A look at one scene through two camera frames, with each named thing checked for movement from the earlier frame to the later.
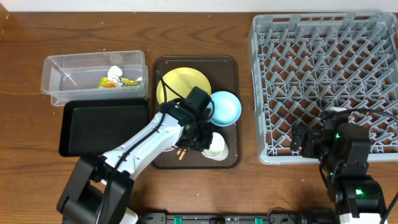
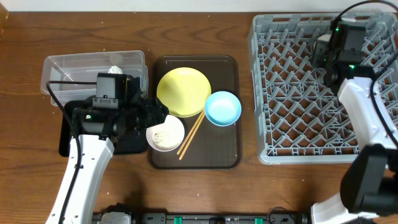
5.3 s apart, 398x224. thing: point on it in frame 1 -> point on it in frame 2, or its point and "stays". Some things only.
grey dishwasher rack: x=305 y=63 stays
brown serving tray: x=223 y=74 stays
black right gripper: x=313 y=136 -> x=319 y=56
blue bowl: x=224 y=108 stays
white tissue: x=114 y=73 stays
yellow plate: x=182 y=81 stays
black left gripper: x=199 y=142 -> x=154 y=112
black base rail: x=237 y=218 stays
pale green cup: x=218 y=149 -> x=324 y=37
